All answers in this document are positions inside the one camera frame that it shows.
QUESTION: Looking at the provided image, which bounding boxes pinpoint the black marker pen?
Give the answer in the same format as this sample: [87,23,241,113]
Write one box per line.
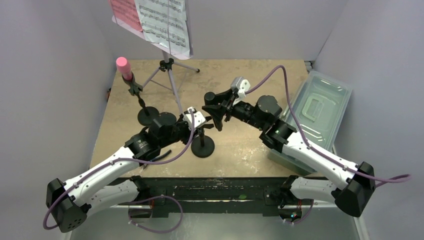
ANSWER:
[203,91,216,106]

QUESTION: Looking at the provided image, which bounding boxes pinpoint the black microphone stand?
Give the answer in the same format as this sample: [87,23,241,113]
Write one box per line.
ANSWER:
[191,128,215,158]
[122,71,160,127]

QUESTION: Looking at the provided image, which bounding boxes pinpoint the lilac music stand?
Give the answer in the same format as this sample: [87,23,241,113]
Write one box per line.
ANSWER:
[108,0,200,113]

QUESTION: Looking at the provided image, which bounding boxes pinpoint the pink toy microphone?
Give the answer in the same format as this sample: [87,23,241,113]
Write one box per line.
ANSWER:
[115,56,133,81]

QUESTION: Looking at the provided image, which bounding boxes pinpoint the white sheet music page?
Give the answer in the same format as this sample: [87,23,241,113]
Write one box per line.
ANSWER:
[135,0,191,59]

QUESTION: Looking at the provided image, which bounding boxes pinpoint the pink sheet music page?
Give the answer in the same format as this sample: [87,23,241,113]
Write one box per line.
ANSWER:
[108,0,143,32]

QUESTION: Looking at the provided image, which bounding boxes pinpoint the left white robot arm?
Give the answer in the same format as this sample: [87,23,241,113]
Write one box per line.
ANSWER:
[42,107,214,233]

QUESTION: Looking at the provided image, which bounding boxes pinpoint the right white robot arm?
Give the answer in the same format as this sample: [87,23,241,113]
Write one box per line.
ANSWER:
[202,89,376,218]

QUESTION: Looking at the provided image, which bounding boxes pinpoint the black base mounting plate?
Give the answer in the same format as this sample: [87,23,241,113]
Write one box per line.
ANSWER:
[123,176,314,218]

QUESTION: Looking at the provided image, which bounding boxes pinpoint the clear plastic storage box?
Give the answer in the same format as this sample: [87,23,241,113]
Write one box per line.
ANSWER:
[267,70,353,175]

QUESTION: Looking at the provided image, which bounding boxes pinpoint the aluminium rail frame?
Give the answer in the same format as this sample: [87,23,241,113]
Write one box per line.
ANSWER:
[61,59,370,240]

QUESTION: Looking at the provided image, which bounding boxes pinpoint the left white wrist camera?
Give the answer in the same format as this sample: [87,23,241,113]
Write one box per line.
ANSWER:
[183,106,207,130]

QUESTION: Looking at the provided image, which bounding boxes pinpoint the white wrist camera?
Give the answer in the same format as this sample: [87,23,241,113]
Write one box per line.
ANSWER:
[230,76,251,105]
[183,106,207,130]

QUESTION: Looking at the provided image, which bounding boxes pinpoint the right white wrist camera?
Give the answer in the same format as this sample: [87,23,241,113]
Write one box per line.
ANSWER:
[230,76,251,105]

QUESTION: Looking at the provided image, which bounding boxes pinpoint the blue handled pliers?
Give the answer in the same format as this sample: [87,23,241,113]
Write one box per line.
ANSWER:
[142,149,172,170]

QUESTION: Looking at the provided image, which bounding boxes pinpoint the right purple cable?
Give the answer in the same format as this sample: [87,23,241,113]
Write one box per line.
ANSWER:
[245,64,412,226]

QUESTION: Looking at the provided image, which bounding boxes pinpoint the purple cable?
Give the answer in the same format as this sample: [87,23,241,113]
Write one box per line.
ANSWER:
[245,64,412,226]
[42,109,197,234]

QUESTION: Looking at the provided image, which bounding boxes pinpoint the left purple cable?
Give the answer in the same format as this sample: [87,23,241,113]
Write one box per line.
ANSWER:
[42,109,197,234]

